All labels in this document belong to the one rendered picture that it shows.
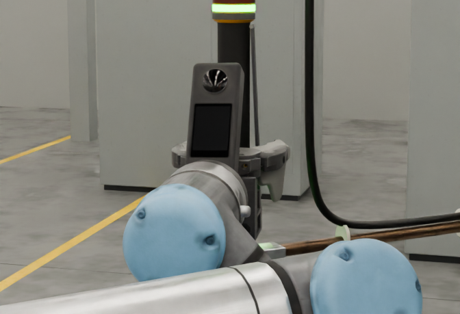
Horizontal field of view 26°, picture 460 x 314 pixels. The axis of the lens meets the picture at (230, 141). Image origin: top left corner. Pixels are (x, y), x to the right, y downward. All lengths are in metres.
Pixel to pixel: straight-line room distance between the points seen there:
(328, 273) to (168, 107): 7.90
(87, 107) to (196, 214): 10.73
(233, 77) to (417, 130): 5.62
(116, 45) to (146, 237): 7.90
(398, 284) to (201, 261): 0.16
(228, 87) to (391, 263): 0.34
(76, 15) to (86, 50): 0.41
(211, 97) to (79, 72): 10.52
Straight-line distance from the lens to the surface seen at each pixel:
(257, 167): 0.93
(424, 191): 6.59
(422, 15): 6.46
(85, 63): 11.39
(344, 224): 1.11
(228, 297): 0.61
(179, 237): 0.72
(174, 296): 0.60
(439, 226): 1.19
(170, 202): 0.72
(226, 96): 0.92
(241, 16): 1.00
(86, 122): 11.47
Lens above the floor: 1.83
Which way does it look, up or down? 9 degrees down
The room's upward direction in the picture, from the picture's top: straight up
